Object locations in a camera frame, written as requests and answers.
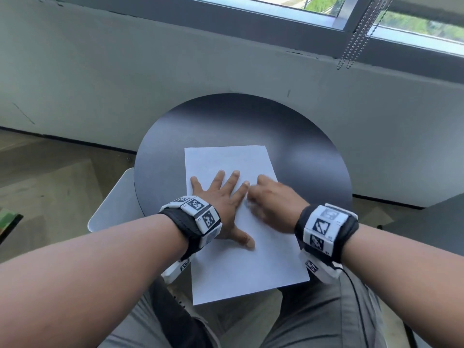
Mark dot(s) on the person's right hand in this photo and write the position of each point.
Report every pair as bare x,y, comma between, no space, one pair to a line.
277,208

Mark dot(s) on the person's left hand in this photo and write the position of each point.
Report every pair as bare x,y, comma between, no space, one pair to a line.
221,210

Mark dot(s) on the person's right fingers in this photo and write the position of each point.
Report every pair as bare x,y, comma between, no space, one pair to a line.
259,195

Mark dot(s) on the person's left middle finger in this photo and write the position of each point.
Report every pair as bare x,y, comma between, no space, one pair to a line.
233,179

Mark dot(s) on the person's left thumb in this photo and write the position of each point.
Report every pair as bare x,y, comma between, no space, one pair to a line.
245,239

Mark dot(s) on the person's left little finger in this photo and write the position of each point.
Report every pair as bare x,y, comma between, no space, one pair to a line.
196,184

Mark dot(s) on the white paper sheet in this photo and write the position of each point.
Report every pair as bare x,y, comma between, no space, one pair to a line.
250,264

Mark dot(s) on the person's left forearm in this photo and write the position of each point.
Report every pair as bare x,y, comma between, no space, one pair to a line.
90,275

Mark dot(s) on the person's right forearm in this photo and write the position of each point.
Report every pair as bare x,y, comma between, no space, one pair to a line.
406,279

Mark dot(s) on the black wrist band with markers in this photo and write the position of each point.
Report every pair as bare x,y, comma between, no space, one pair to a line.
326,228
197,217

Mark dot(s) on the white chair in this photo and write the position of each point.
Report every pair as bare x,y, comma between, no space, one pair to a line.
116,206

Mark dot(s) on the grey trousers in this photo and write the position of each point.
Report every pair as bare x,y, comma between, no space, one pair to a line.
319,318

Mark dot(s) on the green patterned object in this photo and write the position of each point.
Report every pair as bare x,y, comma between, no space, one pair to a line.
9,222

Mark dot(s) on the grey window frame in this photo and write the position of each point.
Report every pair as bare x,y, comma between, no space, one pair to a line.
348,23

